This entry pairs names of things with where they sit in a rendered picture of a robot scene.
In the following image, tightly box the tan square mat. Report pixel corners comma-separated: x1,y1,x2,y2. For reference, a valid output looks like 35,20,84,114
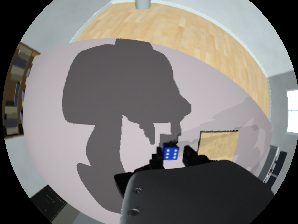
197,131,239,161

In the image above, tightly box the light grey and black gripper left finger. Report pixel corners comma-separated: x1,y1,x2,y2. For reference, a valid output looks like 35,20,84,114
114,147,165,199

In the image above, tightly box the blue die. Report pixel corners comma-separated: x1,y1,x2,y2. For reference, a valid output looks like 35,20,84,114
162,143,179,160

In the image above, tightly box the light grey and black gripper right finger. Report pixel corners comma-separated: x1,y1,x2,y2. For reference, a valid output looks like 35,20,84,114
182,145,217,167

